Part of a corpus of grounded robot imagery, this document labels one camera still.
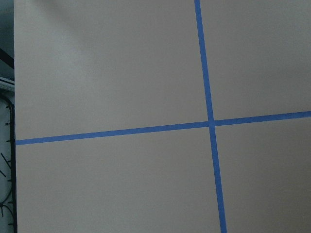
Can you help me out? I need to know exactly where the black cable bundle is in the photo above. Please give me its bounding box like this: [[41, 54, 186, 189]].
[[0, 96, 18, 233]]

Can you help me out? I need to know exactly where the brown paper table cover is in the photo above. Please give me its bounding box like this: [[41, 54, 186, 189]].
[[14, 0, 311, 233]]

